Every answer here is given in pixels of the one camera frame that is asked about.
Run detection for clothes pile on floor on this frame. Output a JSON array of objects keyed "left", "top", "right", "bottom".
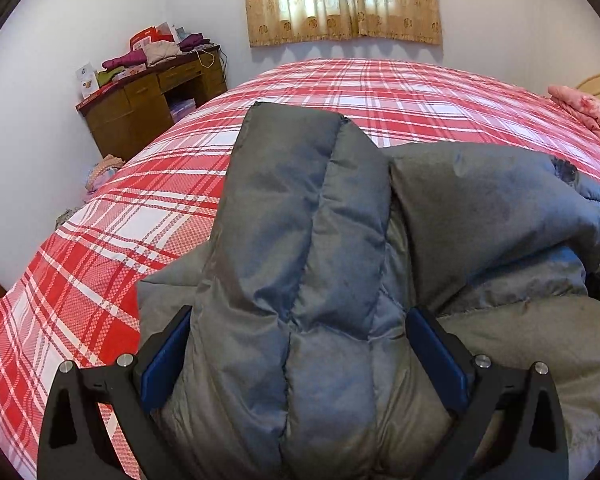
[{"left": 55, "top": 155, "right": 125, "bottom": 229}]

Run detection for boxes inside desk shelf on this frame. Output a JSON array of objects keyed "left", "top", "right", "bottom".
[{"left": 170, "top": 99, "right": 197, "bottom": 124}]

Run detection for clothes pile on desk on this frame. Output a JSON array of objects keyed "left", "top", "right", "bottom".
[{"left": 97, "top": 23, "right": 213, "bottom": 88}]

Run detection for white card box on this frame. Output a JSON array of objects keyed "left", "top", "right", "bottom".
[{"left": 76, "top": 63, "right": 99, "bottom": 100}]

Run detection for brown wooden desk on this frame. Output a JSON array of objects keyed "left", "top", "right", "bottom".
[{"left": 76, "top": 44, "right": 227, "bottom": 160}]

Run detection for grey puffer jacket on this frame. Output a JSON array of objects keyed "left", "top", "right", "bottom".
[{"left": 137, "top": 102, "right": 600, "bottom": 479}]

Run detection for red gift box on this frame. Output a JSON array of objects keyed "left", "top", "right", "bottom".
[{"left": 129, "top": 26, "right": 173, "bottom": 51}]

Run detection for red plaid bed cover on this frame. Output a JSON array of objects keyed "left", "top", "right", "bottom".
[{"left": 0, "top": 58, "right": 600, "bottom": 479}]

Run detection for beige patterned window curtain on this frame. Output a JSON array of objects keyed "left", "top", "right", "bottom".
[{"left": 245, "top": 0, "right": 442, "bottom": 48}]

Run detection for pink floral pillow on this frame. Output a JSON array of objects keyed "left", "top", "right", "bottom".
[{"left": 547, "top": 86, "right": 600, "bottom": 139}]

